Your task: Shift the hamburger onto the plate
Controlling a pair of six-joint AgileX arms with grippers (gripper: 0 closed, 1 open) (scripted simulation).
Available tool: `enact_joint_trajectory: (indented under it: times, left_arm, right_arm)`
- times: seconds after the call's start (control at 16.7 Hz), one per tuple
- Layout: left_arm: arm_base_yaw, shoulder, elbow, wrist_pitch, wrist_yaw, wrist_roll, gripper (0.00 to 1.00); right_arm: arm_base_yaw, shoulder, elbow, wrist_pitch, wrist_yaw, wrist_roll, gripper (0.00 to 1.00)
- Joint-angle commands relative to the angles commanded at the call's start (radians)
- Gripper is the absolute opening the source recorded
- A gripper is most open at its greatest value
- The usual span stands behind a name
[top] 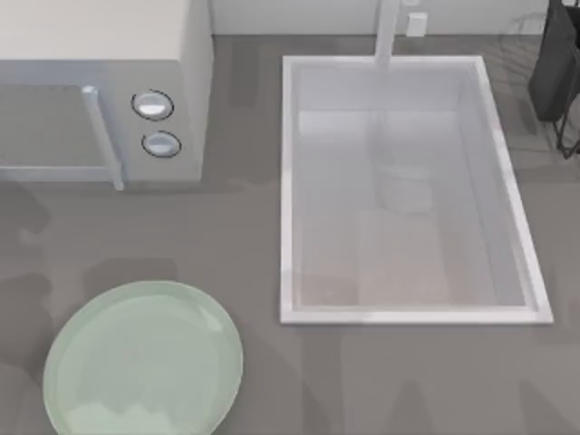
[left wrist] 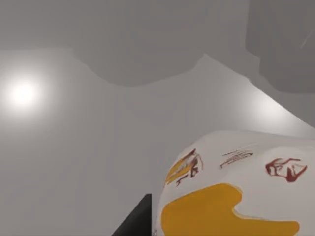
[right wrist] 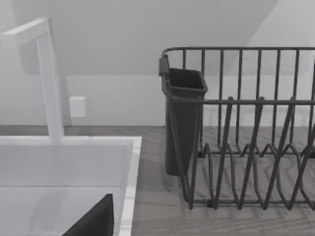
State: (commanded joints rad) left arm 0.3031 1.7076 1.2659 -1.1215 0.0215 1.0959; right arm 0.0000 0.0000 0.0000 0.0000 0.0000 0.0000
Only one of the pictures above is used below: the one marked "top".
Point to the small microwave knob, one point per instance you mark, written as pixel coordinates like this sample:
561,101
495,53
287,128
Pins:
161,144

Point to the white wall socket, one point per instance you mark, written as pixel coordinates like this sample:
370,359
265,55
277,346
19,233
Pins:
416,23

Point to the white sink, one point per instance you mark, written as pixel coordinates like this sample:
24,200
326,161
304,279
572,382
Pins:
399,254

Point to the pale green plate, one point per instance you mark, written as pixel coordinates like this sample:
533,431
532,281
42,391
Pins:
145,362

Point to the tall white tap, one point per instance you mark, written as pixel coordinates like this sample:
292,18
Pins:
386,36

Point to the pale microwave oven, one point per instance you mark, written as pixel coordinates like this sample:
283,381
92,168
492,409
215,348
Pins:
190,90

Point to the large microwave knob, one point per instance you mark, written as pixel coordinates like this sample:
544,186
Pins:
152,104

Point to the microwave oven door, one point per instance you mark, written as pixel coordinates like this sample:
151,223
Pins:
41,131

